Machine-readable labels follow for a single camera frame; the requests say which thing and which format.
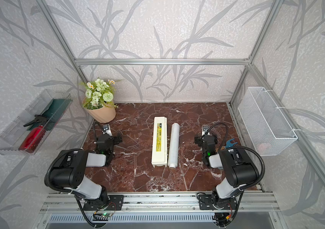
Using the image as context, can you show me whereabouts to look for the clear plastic wrap roll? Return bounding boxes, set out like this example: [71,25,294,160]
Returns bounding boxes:
[168,123,180,169]

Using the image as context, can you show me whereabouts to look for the cream plastic wrap dispenser base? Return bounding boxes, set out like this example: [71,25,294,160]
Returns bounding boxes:
[151,116,168,167]

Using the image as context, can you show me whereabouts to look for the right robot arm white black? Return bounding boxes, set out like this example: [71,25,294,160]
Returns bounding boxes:
[195,135,265,206]

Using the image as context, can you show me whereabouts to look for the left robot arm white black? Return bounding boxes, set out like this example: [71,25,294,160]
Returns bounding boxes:
[44,133,122,204]

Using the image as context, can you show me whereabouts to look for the blue plastic clip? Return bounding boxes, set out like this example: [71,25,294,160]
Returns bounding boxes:
[225,138,238,148]

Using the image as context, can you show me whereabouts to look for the potted white flower plant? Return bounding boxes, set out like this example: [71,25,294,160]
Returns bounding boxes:
[82,78,118,124]

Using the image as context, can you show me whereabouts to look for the green cloth in tray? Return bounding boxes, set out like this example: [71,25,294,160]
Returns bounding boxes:
[28,99,72,131]

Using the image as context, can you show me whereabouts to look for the green circuit board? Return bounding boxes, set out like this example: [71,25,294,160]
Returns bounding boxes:
[93,212,114,221]

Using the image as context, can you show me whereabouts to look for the red spray bottle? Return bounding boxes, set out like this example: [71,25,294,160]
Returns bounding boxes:
[19,115,49,153]

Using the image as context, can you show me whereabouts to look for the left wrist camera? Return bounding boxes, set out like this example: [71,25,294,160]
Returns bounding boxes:
[102,124,112,136]

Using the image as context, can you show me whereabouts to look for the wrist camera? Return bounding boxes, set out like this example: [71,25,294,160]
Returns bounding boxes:
[102,124,112,136]
[202,125,210,135]

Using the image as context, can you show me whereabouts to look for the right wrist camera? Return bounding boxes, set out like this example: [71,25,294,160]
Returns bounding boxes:
[202,125,210,135]

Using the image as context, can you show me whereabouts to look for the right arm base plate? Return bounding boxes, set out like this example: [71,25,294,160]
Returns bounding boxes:
[196,193,237,210]

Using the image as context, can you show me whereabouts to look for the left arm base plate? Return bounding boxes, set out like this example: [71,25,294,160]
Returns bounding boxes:
[83,195,124,211]

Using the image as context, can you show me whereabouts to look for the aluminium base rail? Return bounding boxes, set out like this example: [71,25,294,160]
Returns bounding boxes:
[39,191,280,214]

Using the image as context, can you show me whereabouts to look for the clear plastic wall tray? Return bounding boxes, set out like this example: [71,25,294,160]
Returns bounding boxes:
[0,89,72,155]

